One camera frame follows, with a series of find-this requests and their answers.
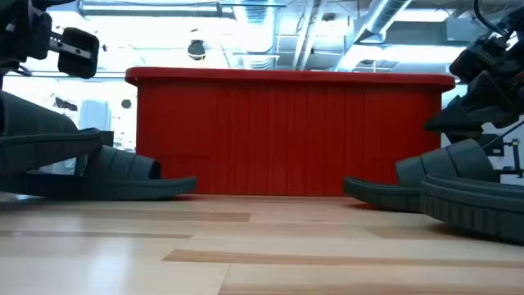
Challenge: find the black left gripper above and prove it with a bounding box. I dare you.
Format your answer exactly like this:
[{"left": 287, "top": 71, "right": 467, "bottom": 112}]
[{"left": 0, "top": 0, "right": 53, "bottom": 77}]

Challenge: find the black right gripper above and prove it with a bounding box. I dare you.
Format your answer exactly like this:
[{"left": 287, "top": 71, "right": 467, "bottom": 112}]
[{"left": 423, "top": 7, "right": 524, "bottom": 143}]

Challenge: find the dark grey rubber slide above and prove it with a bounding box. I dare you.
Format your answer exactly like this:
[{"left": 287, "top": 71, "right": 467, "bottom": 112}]
[
  {"left": 0, "top": 89, "right": 115, "bottom": 175},
  {"left": 342, "top": 138, "right": 501, "bottom": 214},
  {"left": 420, "top": 174, "right": 524, "bottom": 243},
  {"left": 0, "top": 145, "right": 199, "bottom": 202}
]

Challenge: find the red ribbed plastic bin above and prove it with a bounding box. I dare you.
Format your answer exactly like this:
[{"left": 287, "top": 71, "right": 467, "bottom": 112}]
[{"left": 124, "top": 66, "right": 456, "bottom": 197}]

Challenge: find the black metal stand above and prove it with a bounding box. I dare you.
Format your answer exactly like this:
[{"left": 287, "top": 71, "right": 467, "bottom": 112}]
[{"left": 478, "top": 120, "right": 524, "bottom": 179}]

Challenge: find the white cabinet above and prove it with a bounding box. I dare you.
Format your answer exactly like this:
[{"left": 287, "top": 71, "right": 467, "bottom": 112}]
[{"left": 79, "top": 99, "right": 111, "bottom": 132}]

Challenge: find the black round ceiling lamp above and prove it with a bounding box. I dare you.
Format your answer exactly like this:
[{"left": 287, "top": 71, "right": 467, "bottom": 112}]
[{"left": 187, "top": 39, "right": 206, "bottom": 61}]

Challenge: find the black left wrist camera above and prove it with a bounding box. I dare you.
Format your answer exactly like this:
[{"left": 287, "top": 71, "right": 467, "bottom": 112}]
[{"left": 48, "top": 27, "right": 101, "bottom": 79}]

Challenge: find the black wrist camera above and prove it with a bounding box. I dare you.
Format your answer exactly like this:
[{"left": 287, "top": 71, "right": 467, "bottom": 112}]
[
  {"left": 48, "top": 27, "right": 101, "bottom": 79},
  {"left": 449, "top": 39, "right": 513, "bottom": 83}
]

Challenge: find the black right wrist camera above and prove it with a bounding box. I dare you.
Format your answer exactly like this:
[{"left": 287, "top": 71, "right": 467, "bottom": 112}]
[{"left": 449, "top": 39, "right": 513, "bottom": 83}]

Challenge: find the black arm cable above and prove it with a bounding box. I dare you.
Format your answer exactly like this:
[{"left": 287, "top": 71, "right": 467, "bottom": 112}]
[{"left": 473, "top": 0, "right": 511, "bottom": 37}]

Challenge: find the silver ceiling duct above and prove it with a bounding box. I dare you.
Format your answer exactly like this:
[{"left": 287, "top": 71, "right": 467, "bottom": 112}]
[{"left": 333, "top": 0, "right": 413, "bottom": 73}]

